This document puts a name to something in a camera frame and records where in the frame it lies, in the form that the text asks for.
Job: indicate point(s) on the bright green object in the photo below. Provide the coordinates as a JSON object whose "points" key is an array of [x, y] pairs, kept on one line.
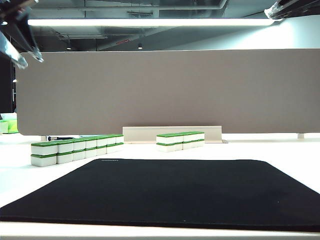
{"points": [[13, 126]]}

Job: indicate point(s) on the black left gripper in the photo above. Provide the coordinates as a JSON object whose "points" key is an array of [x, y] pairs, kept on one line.
{"points": [[15, 6]]}

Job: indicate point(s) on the black ceiling spot lamp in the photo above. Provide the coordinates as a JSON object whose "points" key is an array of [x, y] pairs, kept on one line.
{"points": [[140, 46]]}

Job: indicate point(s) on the red ceiling sign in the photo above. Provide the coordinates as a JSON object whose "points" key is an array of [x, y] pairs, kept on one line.
{"points": [[122, 42]]}

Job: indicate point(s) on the brown desk partition panel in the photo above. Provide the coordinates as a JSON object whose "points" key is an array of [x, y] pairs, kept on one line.
{"points": [[160, 87]]}

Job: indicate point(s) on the beige partition foot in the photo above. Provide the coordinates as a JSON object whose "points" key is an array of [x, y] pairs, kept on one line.
{"points": [[301, 135], [43, 138]]}

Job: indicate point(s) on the white green box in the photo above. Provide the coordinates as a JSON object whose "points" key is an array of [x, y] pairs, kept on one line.
{"points": [[4, 128]]}

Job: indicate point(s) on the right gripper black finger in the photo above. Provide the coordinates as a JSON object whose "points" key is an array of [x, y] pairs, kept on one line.
{"points": [[287, 12], [300, 2]]}

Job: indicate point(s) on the black pen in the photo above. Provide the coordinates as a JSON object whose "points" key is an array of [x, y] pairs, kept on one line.
{"points": [[61, 137]]}

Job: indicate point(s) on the grey ceiling duct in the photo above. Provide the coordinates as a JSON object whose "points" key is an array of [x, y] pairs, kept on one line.
{"points": [[190, 5]]}

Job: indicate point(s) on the black table mat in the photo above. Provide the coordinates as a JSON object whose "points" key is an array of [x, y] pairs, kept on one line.
{"points": [[160, 195]]}

